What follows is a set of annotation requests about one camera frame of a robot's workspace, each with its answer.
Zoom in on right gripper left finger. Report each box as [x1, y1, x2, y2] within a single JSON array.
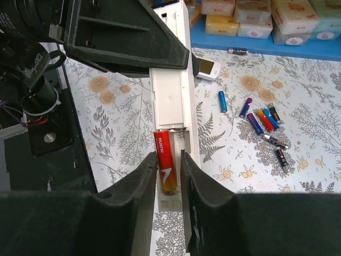
[[1, 153, 157, 255]]

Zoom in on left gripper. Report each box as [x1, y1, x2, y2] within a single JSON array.
[[1, 1, 66, 107]]

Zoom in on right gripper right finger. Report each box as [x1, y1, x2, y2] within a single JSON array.
[[181, 151, 340, 255]]

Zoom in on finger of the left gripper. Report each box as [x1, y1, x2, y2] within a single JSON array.
[[63, 1, 190, 78]]

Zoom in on slim white remote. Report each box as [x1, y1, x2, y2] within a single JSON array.
[[130, 0, 200, 256]]

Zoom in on red orange battery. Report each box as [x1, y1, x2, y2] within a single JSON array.
[[153, 130, 177, 195]]

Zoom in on pile of small batteries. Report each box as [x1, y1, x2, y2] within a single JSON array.
[[216, 91, 294, 178]]

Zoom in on small white display remote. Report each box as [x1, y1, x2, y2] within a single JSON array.
[[192, 56, 221, 81]]

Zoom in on floral table mat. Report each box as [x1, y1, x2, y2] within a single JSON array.
[[63, 46, 341, 256]]

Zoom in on white packets on shelf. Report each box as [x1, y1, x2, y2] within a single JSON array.
[[185, 1, 340, 49]]

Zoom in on blue pink yellow shelf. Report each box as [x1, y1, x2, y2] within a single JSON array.
[[190, 17, 340, 62]]

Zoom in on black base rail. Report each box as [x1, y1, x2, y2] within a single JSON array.
[[1, 69, 98, 194]]

